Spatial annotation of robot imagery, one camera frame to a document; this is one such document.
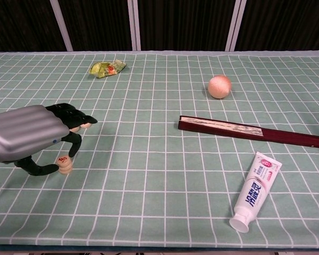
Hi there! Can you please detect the dark partition screen white frame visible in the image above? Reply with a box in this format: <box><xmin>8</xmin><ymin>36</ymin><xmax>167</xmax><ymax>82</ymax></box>
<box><xmin>225</xmin><ymin>0</ymin><xmax>319</xmax><ymax>56</ymax></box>
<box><xmin>49</xmin><ymin>0</ymin><xmax>136</xmax><ymax>52</ymax></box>
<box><xmin>0</xmin><ymin>0</ymin><xmax>74</xmax><ymax>53</ymax></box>
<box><xmin>134</xmin><ymin>0</ymin><xmax>247</xmax><ymax>52</ymax></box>

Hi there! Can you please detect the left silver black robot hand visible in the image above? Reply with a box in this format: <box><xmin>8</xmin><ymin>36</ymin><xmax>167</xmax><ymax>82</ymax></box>
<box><xmin>0</xmin><ymin>103</ymin><xmax>98</xmax><ymax>176</ymax></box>

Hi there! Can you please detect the dark red folded fan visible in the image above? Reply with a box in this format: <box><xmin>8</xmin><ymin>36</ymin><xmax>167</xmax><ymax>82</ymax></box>
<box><xmin>178</xmin><ymin>115</ymin><xmax>319</xmax><ymax>149</ymax></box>

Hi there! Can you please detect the green snack packet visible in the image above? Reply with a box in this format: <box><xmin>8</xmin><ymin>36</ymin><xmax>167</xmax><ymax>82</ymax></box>
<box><xmin>89</xmin><ymin>58</ymin><xmax>128</xmax><ymax>79</ymax></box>

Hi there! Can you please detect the peach woven ball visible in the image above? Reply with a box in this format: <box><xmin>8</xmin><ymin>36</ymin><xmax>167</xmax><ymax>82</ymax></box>
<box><xmin>208</xmin><ymin>74</ymin><xmax>232</xmax><ymax>100</ymax></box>

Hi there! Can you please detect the white toothpaste tube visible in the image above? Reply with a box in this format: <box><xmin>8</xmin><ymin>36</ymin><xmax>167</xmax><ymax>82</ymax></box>
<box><xmin>229</xmin><ymin>151</ymin><xmax>283</xmax><ymax>234</ymax></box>

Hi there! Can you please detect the green white checked tablecloth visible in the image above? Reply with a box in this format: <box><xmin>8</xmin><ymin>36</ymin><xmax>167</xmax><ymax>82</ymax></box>
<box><xmin>0</xmin><ymin>50</ymin><xmax>319</xmax><ymax>249</ymax></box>

